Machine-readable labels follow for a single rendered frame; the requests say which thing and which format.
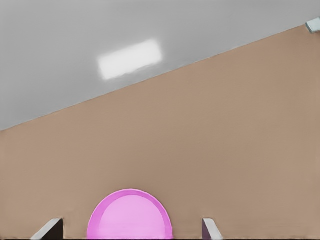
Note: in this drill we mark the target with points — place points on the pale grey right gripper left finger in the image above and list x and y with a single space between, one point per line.
51 229

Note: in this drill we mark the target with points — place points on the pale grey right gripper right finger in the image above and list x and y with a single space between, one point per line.
209 228

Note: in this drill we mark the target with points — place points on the pink round plate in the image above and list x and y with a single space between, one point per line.
130 217

